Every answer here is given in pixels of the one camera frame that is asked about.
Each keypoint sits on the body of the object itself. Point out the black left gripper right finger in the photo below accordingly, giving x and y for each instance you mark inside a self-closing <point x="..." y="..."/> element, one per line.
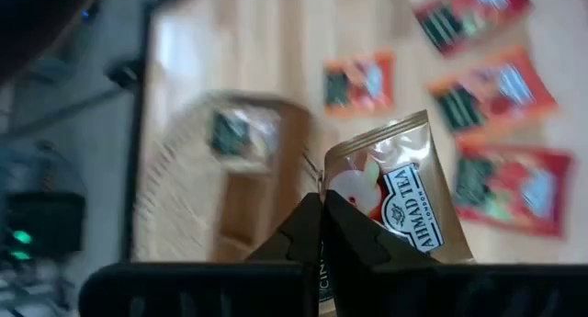
<point x="459" y="294"/>

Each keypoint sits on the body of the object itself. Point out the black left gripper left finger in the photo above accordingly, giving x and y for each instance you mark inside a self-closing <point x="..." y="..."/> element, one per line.
<point x="206" y="294"/>

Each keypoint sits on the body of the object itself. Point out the orange peach tea packet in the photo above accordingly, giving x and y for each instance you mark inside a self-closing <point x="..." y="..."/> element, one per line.
<point x="358" y="85"/>
<point x="491" y="92"/>

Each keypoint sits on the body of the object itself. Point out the wooden compartment tea box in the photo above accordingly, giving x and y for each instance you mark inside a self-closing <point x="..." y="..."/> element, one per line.
<point x="257" y="207"/>

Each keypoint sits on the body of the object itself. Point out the red strawberry tea packet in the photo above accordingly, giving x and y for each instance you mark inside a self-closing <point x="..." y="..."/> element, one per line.
<point x="510" y="190"/>
<point x="468" y="18"/>

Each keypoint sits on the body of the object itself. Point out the round woven straw placemat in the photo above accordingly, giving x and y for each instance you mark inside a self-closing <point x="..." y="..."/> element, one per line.
<point x="174" y="193"/>

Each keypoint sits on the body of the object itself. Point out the black device green lights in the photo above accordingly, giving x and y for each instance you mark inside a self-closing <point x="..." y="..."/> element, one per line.
<point x="46" y="216"/>

